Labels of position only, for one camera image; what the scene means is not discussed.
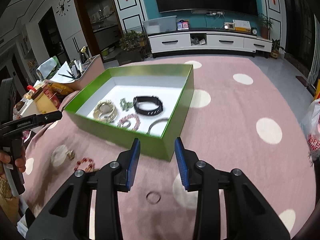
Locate bushy potted plant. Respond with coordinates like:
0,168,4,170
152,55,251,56
117,30,147,65

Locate green cardboard box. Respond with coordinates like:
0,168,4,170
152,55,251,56
62,64,195,162

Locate yellow bear bottle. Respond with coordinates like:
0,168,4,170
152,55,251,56
31,90,59,115

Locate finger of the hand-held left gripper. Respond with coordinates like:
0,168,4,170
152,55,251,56
31,110,63,130

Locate small potted plant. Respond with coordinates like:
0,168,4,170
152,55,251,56
270,39,285,59

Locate white desk calendar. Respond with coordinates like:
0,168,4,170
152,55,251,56
232,19,251,32

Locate pink polka dot tablecloth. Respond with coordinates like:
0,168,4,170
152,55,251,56
22,56,318,240

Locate black wristwatch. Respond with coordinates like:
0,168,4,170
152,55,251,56
133,95,164,117

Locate white red plastic bag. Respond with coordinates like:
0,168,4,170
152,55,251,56
300,99,320,162

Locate green silver charm bracelet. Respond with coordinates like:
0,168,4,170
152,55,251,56
119,98,134,112

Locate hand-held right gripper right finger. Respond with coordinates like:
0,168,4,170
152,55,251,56
174,137,304,240

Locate white paper sheet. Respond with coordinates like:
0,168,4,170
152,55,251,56
54,61,75,83

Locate pink bead bracelet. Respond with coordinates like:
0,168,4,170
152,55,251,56
117,113,142,131

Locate white power strip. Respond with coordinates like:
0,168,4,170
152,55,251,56
191,10,224,15

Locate translucent storage box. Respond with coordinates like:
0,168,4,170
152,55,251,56
142,15,177,34

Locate yellow snack packet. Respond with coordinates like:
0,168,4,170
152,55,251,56
49,83,74,96

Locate tall potted plant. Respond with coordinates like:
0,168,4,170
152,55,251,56
257,13,274,39

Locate person's left hand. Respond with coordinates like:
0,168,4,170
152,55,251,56
0,149,27,173

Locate cream wristwatch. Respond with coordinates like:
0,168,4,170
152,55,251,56
93,99,118,123

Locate white plastic container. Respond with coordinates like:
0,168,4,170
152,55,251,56
19,100,38,118

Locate red bead bracelet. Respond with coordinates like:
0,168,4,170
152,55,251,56
74,157,97,173

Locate black wall clock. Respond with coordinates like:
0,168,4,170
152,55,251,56
55,0,72,17

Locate small dark ring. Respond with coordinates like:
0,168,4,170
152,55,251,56
146,192,161,203

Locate white green bag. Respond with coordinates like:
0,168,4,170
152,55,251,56
36,56,62,79

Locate thin metal bangle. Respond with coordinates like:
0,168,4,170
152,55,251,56
146,117,169,135

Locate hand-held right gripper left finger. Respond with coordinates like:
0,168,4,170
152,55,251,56
26,137,141,240

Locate white television cabinet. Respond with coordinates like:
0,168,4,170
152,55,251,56
147,29,273,58

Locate pink pen holder box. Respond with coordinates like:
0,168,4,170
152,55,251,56
75,54,105,90

